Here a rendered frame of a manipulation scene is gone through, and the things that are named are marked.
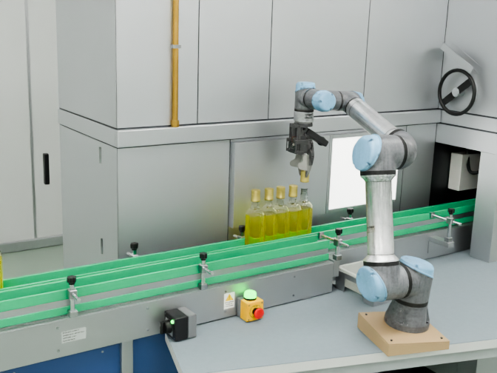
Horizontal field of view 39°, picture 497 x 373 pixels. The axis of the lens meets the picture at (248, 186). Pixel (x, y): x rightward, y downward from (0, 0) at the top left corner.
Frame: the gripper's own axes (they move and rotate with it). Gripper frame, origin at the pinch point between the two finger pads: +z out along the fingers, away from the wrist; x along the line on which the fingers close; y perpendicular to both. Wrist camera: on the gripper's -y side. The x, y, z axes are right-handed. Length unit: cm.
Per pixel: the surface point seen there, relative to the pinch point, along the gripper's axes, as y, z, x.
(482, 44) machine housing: -90, -51, -3
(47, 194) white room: 34, 79, -308
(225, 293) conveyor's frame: 43, 36, 20
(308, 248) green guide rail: 6.2, 25.5, 14.7
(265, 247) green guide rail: 21.5, 25.2, 8.8
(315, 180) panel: -13.9, 6.8, -13.2
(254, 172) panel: 17.2, 0.8, -10.0
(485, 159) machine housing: -91, -1, 6
